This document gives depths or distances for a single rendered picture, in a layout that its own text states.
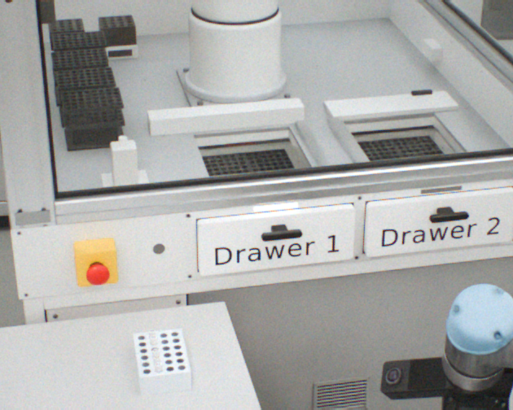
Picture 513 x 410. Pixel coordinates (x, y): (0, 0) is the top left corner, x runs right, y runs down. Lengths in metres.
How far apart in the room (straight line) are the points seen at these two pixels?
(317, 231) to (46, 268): 0.49
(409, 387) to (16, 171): 0.82
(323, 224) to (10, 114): 0.59
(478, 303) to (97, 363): 0.86
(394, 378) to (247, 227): 0.64
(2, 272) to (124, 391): 1.84
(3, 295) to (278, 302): 1.55
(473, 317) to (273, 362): 1.02
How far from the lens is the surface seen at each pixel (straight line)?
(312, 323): 2.19
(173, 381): 1.85
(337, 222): 2.05
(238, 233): 2.01
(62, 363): 1.95
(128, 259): 2.02
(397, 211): 2.07
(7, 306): 3.50
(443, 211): 2.08
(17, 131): 1.89
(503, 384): 1.41
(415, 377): 1.44
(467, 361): 1.30
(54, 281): 2.03
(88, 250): 1.96
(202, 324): 2.02
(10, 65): 1.84
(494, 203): 2.14
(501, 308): 1.26
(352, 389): 2.34
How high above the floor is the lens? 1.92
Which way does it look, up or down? 29 degrees down
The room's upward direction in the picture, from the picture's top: straight up
